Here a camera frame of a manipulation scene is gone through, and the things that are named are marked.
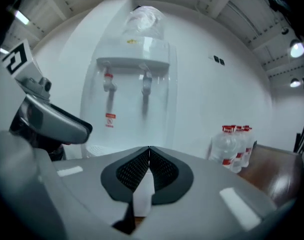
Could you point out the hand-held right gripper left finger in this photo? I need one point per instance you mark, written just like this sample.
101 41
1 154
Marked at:
96 196

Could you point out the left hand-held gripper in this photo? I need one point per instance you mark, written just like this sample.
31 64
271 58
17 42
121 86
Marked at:
17 61

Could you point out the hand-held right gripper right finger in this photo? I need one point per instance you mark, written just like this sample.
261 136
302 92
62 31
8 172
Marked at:
204 196

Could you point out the white bottles with red labels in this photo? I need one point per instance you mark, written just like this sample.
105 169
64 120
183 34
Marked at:
229 149

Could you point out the metal wall faucet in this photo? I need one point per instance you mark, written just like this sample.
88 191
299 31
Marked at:
146 82

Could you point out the white drip tray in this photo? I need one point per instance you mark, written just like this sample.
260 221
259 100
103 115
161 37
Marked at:
98 150

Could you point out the red warning sticker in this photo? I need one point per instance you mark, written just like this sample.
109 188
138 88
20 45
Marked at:
110 120

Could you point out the ceiling tube light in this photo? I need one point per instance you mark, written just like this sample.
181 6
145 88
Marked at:
3 50
22 17

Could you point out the small lit pendant lamp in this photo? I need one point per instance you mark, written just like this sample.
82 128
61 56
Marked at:
295 83

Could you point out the large lit pendant lamp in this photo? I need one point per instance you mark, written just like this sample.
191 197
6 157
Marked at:
297 49

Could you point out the unlit pendant lamp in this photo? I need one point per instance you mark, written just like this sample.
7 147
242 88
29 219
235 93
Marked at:
285 31

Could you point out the black wall switch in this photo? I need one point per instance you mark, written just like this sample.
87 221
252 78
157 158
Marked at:
216 58
222 62

